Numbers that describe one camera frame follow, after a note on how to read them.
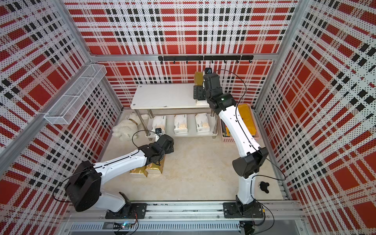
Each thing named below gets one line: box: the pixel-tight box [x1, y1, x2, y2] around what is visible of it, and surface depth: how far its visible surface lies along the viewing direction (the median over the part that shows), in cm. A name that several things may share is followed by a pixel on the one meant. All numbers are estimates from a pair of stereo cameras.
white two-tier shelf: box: [130, 83, 219, 141], surface depth 98 cm
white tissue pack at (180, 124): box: [173, 114, 188, 135], surface depth 98 cm
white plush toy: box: [112, 111, 150, 141], surface depth 100 cm
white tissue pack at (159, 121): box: [152, 115, 167, 134], surface depth 100 cm
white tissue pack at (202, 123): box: [194, 112, 211, 133], surface depth 98 cm
